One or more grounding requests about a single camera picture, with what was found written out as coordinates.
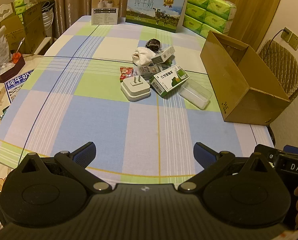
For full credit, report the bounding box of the green tissue pack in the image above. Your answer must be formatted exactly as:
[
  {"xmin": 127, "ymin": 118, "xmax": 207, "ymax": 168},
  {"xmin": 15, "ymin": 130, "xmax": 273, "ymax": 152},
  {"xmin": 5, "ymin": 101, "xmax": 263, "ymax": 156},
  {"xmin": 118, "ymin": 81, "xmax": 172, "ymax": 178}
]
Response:
[{"xmin": 14, "ymin": 0, "xmax": 37, "ymax": 23}]

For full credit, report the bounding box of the small milk carton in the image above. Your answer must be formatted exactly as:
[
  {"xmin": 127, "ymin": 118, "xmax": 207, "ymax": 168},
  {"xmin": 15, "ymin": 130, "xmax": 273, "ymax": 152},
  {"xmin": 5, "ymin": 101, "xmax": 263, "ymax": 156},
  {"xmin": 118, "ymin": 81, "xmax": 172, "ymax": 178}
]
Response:
[{"xmin": 135, "ymin": 64, "xmax": 173, "ymax": 79}]

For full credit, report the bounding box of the brown cardboard box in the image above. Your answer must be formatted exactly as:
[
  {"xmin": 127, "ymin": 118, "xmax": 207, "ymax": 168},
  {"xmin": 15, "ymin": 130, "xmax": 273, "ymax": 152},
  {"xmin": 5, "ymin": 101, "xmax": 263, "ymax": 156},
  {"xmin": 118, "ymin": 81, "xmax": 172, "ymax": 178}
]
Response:
[{"xmin": 200, "ymin": 31, "xmax": 290, "ymax": 126}]

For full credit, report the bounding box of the grey charger cable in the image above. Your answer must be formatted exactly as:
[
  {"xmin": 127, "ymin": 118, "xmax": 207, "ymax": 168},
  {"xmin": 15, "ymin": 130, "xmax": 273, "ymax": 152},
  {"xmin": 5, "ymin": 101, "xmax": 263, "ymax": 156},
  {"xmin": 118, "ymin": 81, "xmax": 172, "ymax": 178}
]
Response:
[{"xmin": 268, "ymin": 29, "xmax": 289, "ymax": 48}]

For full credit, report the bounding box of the slim white green box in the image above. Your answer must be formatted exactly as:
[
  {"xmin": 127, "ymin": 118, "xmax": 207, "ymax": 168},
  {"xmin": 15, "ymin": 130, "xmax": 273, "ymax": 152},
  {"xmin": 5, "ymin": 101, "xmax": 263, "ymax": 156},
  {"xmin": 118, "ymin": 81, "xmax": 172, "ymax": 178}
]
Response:
[{"xmin": 151, "ymin": 46, "xmax": 176, "ymax": 65}]

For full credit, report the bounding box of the blue milk gift box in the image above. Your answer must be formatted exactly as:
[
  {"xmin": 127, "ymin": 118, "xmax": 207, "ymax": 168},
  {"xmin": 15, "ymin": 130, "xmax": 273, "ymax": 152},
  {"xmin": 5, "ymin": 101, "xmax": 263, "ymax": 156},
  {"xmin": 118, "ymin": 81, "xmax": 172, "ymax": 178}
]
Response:
[{"xmin": 126, "ymin": 0, "xmax": 186, "ymax": 33}]

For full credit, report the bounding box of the metal spoon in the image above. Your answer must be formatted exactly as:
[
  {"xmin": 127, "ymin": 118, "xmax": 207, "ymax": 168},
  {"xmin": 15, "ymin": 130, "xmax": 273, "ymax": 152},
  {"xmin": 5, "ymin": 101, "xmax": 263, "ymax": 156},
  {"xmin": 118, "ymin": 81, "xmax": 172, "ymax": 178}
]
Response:
[{"xmin": 15, "ymin": 37, "xmax": 25, "ymax": 54}]

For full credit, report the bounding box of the blue printed leaflet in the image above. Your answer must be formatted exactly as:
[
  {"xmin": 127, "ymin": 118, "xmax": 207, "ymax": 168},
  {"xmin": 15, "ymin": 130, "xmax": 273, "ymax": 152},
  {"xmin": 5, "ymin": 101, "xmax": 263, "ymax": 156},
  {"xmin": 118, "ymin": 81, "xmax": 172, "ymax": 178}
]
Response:
[{"xmin": 4, "ymin": 69, "xmax": 34, "ymax": 104}]

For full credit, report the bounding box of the white cloth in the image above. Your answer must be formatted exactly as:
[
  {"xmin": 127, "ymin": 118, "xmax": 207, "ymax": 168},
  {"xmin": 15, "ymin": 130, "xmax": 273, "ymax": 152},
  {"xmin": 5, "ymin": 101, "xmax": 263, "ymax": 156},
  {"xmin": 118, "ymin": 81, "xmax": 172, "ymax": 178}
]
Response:
[{"xmin": 132, "ymin": 46, "xmax": 156, "ymax": 67}]

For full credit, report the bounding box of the white power adapter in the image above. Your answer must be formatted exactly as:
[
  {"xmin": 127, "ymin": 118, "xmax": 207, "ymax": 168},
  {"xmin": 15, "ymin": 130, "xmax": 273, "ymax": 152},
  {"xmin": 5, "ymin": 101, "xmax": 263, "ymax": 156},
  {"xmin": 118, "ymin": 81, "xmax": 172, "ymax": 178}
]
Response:
[{"xmin": 121, "ymin": 76, "xmax": 151, "ymax": 102}]

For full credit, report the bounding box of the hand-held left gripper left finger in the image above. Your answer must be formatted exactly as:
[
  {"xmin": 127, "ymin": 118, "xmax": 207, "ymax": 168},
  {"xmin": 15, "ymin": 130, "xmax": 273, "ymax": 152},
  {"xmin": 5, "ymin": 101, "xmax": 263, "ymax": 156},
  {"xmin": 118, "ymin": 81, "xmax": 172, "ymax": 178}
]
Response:
[{"xmin": 18, "ymin": 142, "xmax": 111, "ymax": 194}]

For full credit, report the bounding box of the dark wooden tray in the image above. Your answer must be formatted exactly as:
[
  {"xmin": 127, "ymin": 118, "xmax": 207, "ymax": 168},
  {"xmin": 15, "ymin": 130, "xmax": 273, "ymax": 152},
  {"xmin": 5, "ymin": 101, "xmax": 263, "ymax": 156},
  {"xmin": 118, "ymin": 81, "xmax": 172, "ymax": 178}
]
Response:
[{"xmin": 0, "ymin": 54, "xmax": 26, "ymax": 83}]

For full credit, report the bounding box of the open brown carton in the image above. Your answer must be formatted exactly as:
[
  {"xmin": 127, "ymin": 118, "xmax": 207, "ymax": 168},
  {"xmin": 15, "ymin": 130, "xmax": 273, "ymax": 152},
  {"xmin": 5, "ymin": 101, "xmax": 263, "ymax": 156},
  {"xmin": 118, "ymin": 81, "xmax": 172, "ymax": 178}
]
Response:
[{"xmin": 0, "ymin": 1, "xmax": 46, "ymax": 55}]

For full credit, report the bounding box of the stack of green tissue packs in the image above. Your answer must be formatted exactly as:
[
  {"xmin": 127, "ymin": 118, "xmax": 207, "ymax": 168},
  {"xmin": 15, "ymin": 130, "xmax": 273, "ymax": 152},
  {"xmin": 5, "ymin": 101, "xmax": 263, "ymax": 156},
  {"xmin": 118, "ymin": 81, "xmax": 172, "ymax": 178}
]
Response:
[{"xmin": 183, "ymin": 0, "xmax": 237, "ymax": 37}]

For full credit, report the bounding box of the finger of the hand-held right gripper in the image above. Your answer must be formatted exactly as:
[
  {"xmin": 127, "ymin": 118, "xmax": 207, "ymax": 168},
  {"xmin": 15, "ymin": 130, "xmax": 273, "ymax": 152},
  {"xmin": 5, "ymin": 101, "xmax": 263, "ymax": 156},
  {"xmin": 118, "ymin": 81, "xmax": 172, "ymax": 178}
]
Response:
[{"xmin": 254, "ymin": 144, "xmax": 283, "ymax": 167}]

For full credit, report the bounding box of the metal bucket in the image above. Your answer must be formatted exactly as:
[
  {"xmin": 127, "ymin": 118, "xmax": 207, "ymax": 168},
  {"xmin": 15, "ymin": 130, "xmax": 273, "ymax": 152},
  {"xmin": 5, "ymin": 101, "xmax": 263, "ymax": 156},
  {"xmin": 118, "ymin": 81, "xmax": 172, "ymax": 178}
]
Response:
[{"xmin": 40, "ymin": 1, "xmax": 55, "ymax": 39}]

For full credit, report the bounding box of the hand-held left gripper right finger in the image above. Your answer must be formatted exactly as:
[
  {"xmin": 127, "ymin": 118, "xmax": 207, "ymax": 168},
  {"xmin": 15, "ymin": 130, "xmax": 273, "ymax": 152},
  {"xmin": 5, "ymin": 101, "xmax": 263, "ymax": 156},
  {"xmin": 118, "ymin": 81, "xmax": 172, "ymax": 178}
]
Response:
[{"xmin": 178, "ymin": 142, "xmax": 274, "ymax": 194}]

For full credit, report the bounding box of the red snack packet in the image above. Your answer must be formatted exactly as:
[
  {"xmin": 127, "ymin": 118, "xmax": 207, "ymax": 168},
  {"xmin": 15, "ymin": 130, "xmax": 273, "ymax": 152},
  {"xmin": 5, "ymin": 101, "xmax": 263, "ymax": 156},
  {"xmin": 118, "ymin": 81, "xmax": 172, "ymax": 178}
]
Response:
[{"xmin": 119, "ymin": 67, "xmax": 134, "ymax": 83}]

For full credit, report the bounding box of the green white medicine box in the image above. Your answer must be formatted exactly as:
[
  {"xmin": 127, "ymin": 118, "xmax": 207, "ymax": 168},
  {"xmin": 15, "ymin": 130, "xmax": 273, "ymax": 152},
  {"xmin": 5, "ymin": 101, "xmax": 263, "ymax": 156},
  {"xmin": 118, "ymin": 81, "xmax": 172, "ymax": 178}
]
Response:
[{"xmin": 149, "ymin": 65, "xmax": 190, "ymax": 98}]

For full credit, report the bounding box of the quilted beige chair cover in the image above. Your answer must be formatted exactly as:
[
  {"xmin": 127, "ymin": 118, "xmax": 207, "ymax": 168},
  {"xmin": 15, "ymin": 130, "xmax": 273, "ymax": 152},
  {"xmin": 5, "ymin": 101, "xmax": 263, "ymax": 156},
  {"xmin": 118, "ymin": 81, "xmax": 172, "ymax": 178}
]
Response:
[{"xmin": 257, "ymin": 40, "xmax": 298, "ymax": 103}]

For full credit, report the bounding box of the double wall socket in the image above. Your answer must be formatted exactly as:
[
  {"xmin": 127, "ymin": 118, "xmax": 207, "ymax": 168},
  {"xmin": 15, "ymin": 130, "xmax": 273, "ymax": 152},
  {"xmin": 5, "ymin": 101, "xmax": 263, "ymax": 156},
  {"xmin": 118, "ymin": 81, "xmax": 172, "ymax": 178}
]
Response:
[{"xmin": 281, "ymin": 27, "xmax": 298, "ymax": 51}]

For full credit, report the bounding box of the white carved chair back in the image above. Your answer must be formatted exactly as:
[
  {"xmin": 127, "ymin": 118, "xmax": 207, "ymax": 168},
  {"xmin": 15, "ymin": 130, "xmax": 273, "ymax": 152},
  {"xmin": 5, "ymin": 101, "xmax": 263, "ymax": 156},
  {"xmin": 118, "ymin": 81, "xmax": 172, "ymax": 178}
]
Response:
[{"xmin": 0, "ymin": 2, "xmax": 16, "ymax": 30}]

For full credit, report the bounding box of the clear plastic container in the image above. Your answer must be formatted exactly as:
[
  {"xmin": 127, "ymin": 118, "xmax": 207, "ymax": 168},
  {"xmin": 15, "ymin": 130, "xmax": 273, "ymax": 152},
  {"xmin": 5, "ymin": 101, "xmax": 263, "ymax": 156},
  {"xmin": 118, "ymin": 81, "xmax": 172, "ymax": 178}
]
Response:
[{"xmin": 178, "ymin": 79, "xmax": 213, "ymax": 110}]

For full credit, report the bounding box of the white appliance box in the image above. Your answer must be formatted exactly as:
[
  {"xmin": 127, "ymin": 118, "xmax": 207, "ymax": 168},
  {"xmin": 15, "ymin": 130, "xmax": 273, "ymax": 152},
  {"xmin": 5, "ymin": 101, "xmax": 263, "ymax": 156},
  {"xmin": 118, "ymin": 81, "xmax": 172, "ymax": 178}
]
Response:
[{"xmin": 91, "ymin": 0, "xmax": 121, "ymax": 26}]

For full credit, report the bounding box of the dark hair scrunchie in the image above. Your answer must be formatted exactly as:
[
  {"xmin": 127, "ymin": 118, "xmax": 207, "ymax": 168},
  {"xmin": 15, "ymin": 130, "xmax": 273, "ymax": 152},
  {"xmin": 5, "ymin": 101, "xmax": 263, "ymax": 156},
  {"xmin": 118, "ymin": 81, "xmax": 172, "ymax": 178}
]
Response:
[{"xmin": 145, "ymin": 39, "xmax": 162, "ymax": 52}]

